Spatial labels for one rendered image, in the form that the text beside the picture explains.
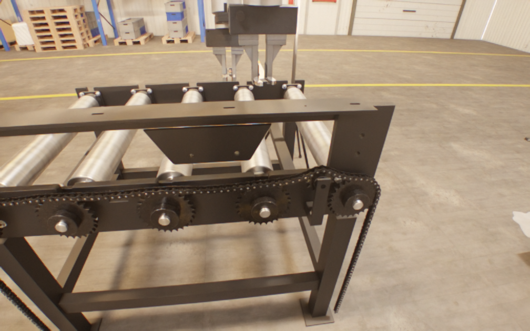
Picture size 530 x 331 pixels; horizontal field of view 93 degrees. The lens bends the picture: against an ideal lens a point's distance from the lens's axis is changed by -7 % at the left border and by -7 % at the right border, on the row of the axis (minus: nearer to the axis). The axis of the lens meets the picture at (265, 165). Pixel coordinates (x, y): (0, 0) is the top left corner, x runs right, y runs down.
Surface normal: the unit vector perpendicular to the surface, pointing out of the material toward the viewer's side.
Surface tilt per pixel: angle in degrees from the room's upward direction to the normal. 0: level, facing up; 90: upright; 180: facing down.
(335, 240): 90
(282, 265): 0
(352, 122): 90
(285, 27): 90
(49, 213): 90
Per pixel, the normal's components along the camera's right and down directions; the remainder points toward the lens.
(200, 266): 0.02, -0.82
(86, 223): 0.13, 0.57
